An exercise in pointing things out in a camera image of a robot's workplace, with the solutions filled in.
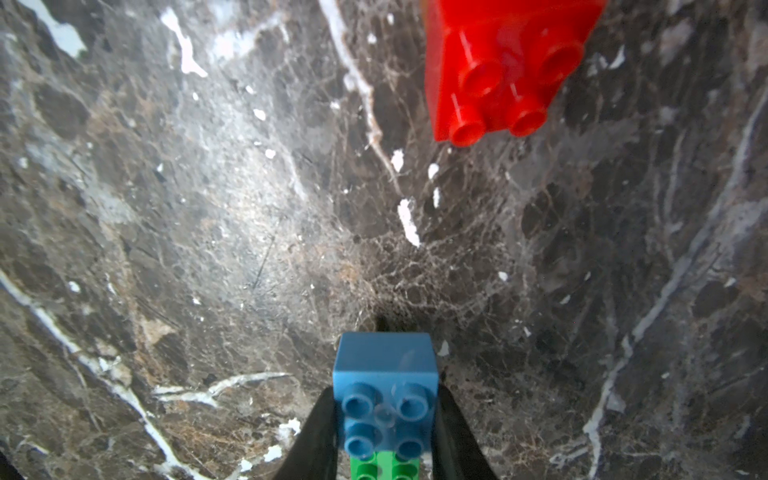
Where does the red lego brick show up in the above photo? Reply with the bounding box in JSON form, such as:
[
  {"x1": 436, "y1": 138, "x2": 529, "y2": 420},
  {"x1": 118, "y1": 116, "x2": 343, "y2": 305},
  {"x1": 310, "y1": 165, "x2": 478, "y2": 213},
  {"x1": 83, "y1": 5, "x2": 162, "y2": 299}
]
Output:
[{"x1": 421, "y1": 0, "x2": 607, "y2": 147}]

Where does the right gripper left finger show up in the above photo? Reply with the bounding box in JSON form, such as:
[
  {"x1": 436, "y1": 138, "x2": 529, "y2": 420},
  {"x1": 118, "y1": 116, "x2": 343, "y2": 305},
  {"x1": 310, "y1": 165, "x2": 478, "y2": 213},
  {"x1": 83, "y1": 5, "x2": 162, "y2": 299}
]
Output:
[{"x1": 273, "y1": 386, "x2": 338, "y2": 480}]

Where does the blue lego brick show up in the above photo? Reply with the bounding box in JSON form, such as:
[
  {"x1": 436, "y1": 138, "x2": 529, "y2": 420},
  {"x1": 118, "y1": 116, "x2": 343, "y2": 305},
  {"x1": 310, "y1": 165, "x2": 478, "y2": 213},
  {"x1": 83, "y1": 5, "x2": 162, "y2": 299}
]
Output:
[{"x1": 332, "y1": 332, "x2": 439, "y2": 461}]

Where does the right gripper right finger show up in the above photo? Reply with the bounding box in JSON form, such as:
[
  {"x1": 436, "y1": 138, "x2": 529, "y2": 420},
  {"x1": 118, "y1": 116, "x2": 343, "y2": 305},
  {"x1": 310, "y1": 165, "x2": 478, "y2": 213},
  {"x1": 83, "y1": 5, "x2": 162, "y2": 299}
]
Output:
[{"x1": 432, "y1": 384, "x2": 498, "y2": 480}]

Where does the green lego brick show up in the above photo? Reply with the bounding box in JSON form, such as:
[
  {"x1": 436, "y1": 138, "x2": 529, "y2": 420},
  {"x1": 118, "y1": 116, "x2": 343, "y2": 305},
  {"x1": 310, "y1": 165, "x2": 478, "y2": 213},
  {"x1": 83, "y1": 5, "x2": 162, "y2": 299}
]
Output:
[{"x1": 350, "y1": 451, "x2": 420, "y2": 480}]

